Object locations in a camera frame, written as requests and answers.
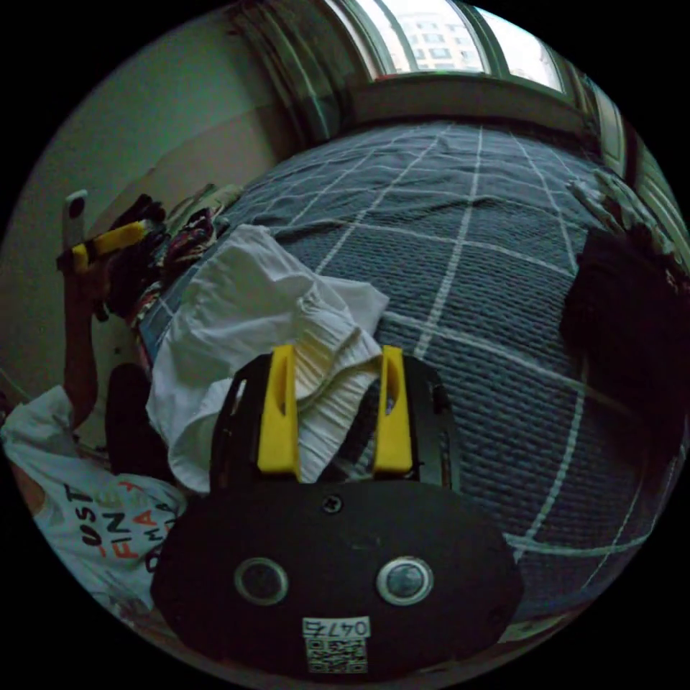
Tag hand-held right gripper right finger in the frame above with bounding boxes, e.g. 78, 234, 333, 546
372, 346, 415, 474

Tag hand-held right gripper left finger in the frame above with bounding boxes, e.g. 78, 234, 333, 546
257, 344, 301, 474

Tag white pants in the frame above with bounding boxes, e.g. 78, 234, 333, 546
146, 224, 390, 495

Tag person's left forearm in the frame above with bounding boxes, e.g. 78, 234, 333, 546
62, 318, 104, 432

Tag person's left hand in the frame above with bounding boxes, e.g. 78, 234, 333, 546
68, 269, 109, 324

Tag pile of clothes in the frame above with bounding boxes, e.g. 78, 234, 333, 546
559, 171, 689, 464
129, 183, 244, 338

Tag bed with grey checked quilt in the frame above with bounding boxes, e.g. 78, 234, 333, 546
134, 121, 681, 643

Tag person's body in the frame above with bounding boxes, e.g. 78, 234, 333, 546
0, 362, 188, 640

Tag curtain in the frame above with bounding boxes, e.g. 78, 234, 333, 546
229, 0, 352, 147

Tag window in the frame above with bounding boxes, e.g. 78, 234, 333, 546
322, 0, 574, 93

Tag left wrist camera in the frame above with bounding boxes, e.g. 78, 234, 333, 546
62, 189, 89, 252

